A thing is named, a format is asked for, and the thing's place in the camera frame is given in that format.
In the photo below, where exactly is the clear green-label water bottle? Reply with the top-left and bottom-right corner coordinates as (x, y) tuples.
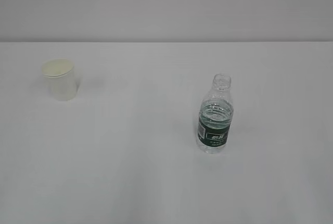
(197, 73), (234, 154)

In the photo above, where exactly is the white paper cup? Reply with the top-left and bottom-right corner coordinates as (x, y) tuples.
(42, 59), (78, 101)

